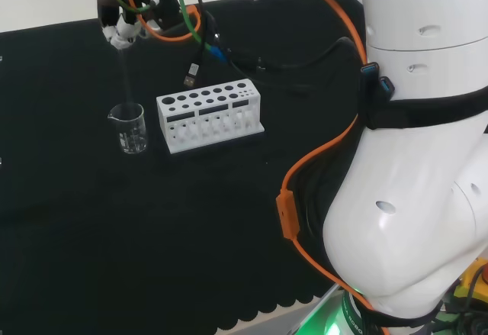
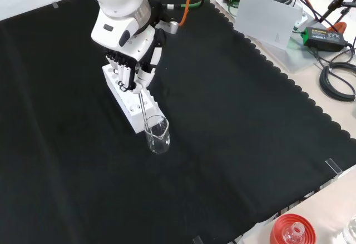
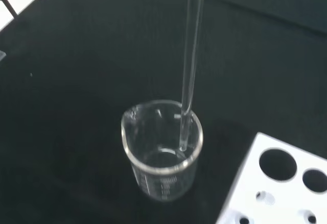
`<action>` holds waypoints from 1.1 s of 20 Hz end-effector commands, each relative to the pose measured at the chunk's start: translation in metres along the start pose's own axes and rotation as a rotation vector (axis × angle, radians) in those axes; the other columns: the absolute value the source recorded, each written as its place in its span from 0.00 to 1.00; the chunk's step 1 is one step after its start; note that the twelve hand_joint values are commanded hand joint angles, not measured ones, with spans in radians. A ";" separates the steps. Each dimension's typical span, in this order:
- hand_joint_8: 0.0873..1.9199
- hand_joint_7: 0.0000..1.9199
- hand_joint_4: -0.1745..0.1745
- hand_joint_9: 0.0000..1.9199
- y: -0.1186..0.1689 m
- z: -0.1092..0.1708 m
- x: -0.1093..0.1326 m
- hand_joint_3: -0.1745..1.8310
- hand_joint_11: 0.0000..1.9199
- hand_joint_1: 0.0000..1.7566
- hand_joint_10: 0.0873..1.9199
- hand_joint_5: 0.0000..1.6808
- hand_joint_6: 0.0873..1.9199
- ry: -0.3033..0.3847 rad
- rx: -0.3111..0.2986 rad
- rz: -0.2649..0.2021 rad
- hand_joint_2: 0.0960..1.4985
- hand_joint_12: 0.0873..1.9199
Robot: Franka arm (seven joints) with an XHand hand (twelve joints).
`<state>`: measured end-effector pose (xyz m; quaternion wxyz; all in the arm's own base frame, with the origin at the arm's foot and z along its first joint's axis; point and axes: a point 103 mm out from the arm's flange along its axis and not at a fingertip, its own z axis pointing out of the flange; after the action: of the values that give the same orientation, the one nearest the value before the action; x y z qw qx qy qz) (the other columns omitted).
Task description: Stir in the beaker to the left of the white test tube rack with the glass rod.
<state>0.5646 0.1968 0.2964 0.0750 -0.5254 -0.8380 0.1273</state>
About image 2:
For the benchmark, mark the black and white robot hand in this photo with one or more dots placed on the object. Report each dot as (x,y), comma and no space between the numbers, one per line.
(139,49)

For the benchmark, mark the clear glass rod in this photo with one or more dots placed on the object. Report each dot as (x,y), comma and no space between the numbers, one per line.
(142,107)

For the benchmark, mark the white test tube rack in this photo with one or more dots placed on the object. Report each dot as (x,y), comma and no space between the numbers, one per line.
(130,113)

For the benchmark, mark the clear glass beaker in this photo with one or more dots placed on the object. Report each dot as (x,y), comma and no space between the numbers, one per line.
(160,144)

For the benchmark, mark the clear acrylic cloth clip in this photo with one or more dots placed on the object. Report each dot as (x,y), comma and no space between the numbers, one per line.
(197,239)
(333,167)
(55,5)

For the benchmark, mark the black cloth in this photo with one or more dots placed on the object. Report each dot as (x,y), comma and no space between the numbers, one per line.
(222,116)

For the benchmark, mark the pale board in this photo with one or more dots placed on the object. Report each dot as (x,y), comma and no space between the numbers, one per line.
(264,19)

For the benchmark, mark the black power adapter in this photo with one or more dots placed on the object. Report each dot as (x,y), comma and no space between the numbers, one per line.
(325,39)

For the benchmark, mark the orange clamp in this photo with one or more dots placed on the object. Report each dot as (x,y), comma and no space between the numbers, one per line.
(340,26)

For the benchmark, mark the black tripod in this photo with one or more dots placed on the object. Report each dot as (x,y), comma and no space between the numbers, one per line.
(338,0)

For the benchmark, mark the red ribbed round holder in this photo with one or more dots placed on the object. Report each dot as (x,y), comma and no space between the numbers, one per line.
(278,227)

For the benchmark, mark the small clear glass flask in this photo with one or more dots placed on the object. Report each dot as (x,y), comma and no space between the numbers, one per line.
(294,231)

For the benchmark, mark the clear glass vessel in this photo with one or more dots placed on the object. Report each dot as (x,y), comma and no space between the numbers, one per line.
(351,230)

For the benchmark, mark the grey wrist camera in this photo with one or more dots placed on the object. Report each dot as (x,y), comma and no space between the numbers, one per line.
(169,27)

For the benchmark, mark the grey base plate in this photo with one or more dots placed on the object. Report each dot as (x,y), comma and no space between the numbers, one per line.
(300,60)

